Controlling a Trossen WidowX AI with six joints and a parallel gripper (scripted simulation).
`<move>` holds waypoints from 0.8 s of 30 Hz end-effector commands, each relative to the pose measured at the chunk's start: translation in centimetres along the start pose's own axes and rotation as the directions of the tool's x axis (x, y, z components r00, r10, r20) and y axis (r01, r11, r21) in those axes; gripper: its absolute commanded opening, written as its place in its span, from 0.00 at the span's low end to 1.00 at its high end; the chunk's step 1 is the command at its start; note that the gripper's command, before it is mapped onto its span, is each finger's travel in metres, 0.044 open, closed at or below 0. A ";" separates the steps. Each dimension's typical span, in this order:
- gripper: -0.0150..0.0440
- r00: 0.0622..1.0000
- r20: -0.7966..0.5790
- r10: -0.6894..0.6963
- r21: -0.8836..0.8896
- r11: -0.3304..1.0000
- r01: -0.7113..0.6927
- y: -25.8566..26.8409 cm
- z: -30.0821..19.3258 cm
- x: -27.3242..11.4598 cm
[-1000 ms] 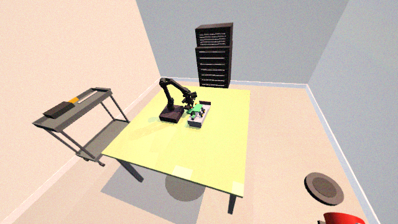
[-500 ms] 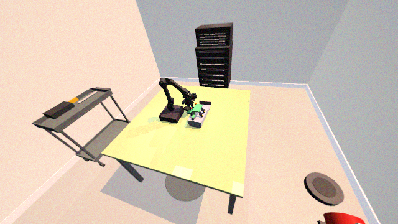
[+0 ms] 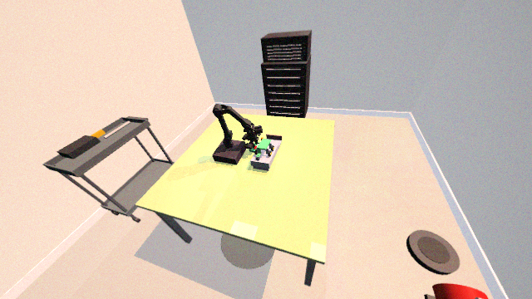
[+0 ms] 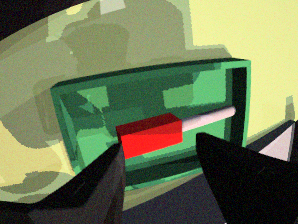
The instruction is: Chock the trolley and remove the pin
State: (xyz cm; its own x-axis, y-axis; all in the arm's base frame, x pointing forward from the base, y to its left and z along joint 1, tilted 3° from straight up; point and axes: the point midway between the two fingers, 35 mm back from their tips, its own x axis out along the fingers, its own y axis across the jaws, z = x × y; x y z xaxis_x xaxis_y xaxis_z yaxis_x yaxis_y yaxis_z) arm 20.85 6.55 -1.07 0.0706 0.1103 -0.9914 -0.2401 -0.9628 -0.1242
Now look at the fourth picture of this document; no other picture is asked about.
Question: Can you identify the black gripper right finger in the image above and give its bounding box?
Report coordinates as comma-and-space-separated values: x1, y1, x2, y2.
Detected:
196, 132, 298, 224

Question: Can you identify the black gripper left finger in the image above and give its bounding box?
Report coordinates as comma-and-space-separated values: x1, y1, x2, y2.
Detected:
0, 143, 126, 224

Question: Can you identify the red-headed pin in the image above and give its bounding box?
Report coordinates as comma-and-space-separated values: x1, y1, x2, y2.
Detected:
116, 105, 235, 160

